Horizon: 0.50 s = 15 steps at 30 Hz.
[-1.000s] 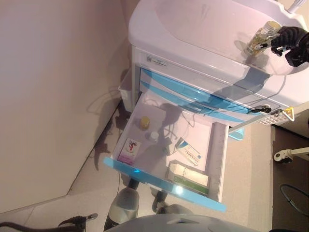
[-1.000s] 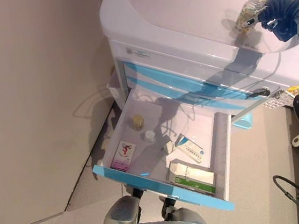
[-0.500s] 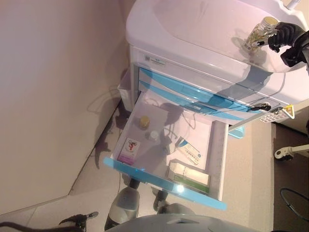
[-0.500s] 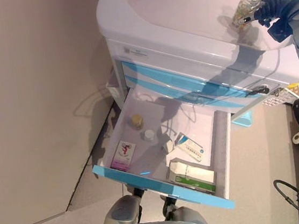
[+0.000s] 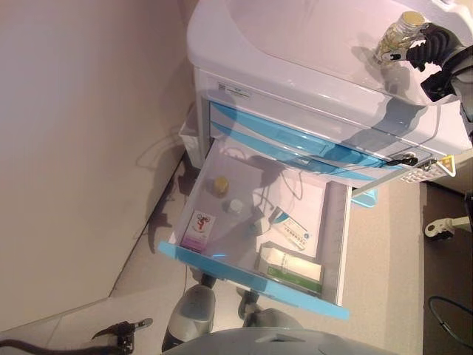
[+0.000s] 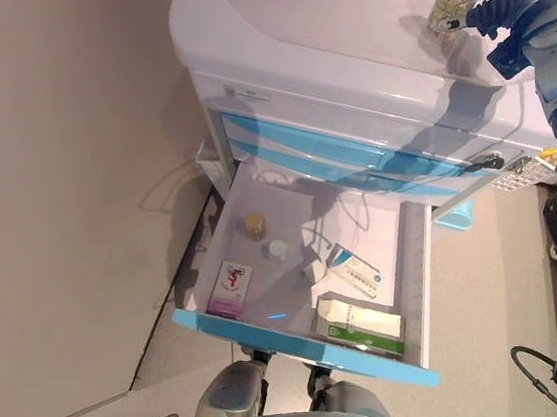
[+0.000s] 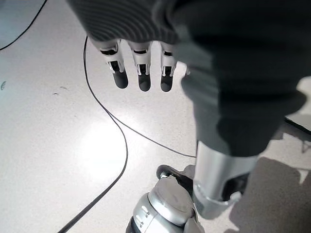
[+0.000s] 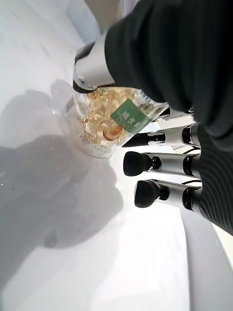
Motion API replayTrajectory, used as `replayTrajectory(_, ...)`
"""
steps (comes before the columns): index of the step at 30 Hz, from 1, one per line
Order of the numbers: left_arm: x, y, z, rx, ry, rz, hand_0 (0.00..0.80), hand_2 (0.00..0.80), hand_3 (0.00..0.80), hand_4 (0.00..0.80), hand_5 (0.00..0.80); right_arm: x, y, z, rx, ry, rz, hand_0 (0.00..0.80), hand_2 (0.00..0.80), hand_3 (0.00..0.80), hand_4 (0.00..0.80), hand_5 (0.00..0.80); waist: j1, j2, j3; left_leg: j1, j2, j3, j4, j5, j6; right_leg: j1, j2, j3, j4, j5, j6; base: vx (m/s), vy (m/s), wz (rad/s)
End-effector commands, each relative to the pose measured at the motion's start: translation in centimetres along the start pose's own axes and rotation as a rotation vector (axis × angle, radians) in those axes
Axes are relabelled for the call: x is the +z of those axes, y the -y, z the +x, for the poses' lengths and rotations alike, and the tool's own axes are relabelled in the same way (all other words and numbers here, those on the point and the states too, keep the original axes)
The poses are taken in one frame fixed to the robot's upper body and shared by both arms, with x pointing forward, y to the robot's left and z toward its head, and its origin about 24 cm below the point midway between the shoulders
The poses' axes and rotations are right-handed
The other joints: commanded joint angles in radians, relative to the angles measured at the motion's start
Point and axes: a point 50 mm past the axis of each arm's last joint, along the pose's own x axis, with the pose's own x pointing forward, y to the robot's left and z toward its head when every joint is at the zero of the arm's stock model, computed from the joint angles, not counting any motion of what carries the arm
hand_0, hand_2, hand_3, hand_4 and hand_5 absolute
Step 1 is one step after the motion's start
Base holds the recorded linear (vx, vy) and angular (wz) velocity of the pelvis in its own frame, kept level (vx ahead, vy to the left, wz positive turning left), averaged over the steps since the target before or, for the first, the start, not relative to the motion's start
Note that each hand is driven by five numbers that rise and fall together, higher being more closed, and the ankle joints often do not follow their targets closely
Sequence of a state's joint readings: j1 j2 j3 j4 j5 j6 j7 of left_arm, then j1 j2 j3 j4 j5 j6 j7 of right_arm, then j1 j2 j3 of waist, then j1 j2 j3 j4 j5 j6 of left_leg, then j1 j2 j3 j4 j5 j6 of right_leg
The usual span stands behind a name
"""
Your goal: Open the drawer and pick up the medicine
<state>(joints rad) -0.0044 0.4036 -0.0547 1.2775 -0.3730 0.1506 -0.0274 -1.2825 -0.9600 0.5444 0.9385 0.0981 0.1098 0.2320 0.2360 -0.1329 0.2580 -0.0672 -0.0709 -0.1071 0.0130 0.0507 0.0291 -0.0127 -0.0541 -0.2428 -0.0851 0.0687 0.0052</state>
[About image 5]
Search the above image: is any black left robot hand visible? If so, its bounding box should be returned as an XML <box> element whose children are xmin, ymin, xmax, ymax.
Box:
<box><xmin>92</xmin><ymin>317</ymin><xmax>154</xmax><ymax>355</ymax></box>

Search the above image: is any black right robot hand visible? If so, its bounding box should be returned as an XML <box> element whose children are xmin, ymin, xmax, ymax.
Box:
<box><xmin>382</xmin><ymin>21</ymin><xmax>463</xmax><ymax>75</ymax></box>

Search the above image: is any clear bottle yellow cap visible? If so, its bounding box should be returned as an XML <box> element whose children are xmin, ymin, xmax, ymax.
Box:
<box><xmin>372</xmin><ymin>10</ymin><xmax>426</xmax><ymax>66</ymax></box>

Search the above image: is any blue white cart drawer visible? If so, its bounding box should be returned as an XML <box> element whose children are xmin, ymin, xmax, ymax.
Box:
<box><xmin>208</xmin><ymin>100</ymin><xmax>407</xmax><ymax>171</ymax></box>
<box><xmin>157</xmin><ymin>138</ymin><xmax>354</xmax><ymax>322</ymax></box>
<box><xmin>210</xmin><ymin>124</ymin><xmax>381</xmax><ymax>182</ymax></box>

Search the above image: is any pink white medicine box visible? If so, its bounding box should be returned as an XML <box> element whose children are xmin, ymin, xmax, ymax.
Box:
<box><xmin>180</xmin><ymin>209</ymin><xmax>216</xmax><ymax>252</ymax></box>

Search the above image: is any green white medicine box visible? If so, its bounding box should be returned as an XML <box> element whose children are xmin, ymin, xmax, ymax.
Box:
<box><xmin>256</xmin><ymin>242</ymin><xmax>324</xmax><ymax>293</ymax></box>

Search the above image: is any small amber medicine bottle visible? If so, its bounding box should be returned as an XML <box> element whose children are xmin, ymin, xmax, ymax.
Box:
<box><xmin>211</xmin><ymin>176</ymin><xmax>230</xmax><ymax>196</ymax></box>

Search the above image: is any yellow sharps container red lid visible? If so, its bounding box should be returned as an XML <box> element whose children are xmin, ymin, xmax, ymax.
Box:
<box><xmin>438</xmin><ymin>155</ymin><xmax>457</xmax><ymax>175</ymax></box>

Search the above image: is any white perforated basket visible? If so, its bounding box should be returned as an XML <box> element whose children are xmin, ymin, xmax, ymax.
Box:
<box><xmin>401</xmin><ymin>155</ymin><xmax>457</xmax><ymax>185</ymax></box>

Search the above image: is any white medical cart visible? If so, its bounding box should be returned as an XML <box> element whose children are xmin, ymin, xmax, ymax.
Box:
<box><xmin>179</xmin><ymin>0</ymin><xmax>473</xmax><ymax>308</ymax></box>

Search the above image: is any white bin blue lid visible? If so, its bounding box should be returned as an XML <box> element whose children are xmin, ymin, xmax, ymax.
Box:
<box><xmin>350</xmin><ymin>188</ymin><xmax>380</xmax><ymax>208</ymax></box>

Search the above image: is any small white cap bottle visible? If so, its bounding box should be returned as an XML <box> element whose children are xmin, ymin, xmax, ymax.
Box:
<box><xmin>222</xmin><ymin>199</ymin><xmax>244</xmax><ymax>215</ymax></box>

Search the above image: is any small white cube box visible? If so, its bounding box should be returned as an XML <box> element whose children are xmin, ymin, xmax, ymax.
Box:
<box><xmin>252</xmin><ymin>217</ymin><xmax>273</xmax><ymax>236</ymax></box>

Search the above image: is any white bed caster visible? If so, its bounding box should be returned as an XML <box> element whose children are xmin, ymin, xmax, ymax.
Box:
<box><xmin>423</xmin><ymin>217</ymin><xmax>455</xmax><ymax>241</ymax></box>

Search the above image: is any white blue tube box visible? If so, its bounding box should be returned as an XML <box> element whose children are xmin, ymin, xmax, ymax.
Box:
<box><xmin>271</xmin><ymin>206</ymin><xmax>321</xmax><ymax>252</ymax></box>

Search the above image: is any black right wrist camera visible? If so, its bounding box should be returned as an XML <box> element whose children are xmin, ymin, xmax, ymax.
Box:
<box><xmin>420</xmin><ymin>68</ymin><xmax>457</xmax><ymax>103</ymax></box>

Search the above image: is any white bed frame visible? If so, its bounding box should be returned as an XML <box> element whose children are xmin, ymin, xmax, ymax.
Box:
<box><xmin>449</xmin><ymin>213</ymin><xmax>473</xmax><ymax>229</ymax></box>

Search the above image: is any black floor cable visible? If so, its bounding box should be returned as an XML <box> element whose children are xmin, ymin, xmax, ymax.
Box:
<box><xmin>428</xmin><ymin>294</ymin><xmax>473</xmax><ymax>338</ymax></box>

